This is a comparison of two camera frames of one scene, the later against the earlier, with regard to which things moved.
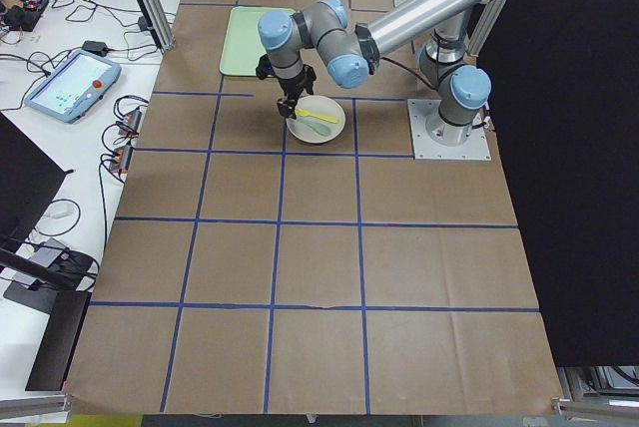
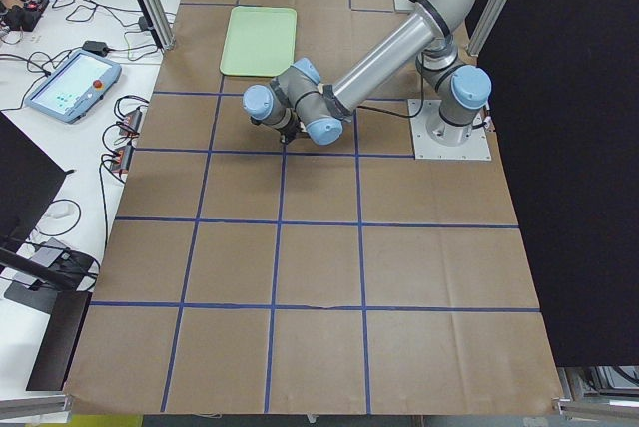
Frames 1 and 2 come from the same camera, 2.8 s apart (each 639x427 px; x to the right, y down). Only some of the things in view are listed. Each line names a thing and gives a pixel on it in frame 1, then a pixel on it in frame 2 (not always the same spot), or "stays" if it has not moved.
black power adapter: x=96 y=47 stays
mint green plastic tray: x=243 y=45 stays
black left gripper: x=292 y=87 to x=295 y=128
